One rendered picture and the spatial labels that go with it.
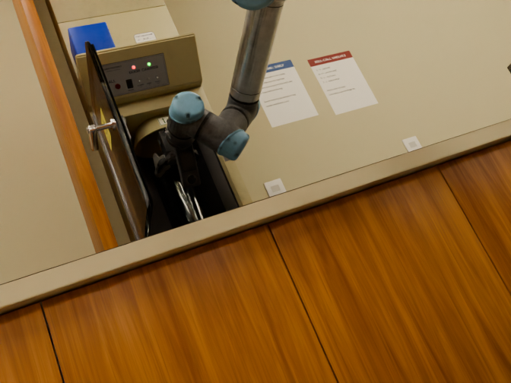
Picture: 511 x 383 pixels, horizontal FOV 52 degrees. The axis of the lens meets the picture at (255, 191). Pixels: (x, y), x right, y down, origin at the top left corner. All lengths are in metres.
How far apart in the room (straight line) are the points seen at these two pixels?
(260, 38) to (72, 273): 0.63
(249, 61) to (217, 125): 0.16
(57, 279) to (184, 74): 0.73
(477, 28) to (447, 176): 1.58
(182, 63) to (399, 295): 0.83
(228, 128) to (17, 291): 0.56
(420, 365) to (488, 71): 1.78
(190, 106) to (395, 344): 0.66
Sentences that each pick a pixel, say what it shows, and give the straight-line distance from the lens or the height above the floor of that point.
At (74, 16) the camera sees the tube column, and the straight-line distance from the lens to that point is 1.66.
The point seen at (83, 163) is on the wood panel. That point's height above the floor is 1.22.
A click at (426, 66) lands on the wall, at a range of 2.50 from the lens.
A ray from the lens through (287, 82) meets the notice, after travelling 2.16.
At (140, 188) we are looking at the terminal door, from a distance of 1.02.
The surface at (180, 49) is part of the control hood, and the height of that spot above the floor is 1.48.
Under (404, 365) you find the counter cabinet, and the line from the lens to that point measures 1.11.
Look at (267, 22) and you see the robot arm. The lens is 1.18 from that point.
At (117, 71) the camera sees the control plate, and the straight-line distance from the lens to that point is 1.45.
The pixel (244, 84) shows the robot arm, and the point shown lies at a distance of 1.25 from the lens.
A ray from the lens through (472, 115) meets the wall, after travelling 2.47.
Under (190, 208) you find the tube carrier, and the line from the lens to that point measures 1.42.
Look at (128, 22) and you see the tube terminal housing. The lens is 1.65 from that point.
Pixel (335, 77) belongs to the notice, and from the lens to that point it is 2.25.
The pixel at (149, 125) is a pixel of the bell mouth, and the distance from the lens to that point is 1.49.
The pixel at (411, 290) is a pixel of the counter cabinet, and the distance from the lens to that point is 1.15.
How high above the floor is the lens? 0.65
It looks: 17 degrees up
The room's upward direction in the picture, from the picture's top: 24 degrees counter-clockwise
